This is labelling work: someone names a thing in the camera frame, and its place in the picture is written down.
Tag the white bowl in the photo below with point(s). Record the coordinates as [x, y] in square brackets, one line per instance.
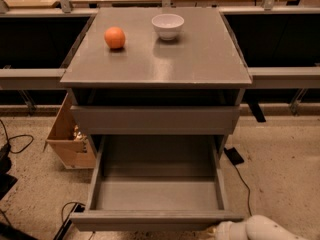
[167, 26]

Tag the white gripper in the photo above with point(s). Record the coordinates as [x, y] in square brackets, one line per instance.
[222, 233]

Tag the grey drawer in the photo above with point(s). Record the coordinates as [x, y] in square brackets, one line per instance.
[155, 183]
[95, 120]

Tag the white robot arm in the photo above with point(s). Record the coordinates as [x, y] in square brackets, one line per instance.
[256, 227]

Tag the cardboard box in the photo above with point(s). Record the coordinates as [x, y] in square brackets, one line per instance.
[65, 138]

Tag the grey top drawer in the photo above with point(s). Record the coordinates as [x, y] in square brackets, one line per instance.
[95, 120]

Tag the black stand with cable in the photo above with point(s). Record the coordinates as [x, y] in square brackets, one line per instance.
[66, 221]

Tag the orange fruit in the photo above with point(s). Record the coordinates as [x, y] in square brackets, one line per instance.
[114, 38]

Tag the grey drawer cabinet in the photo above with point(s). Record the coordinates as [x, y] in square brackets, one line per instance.
[156, 97]

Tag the black power adapter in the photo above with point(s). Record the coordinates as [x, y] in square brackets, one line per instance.
[234, 156]

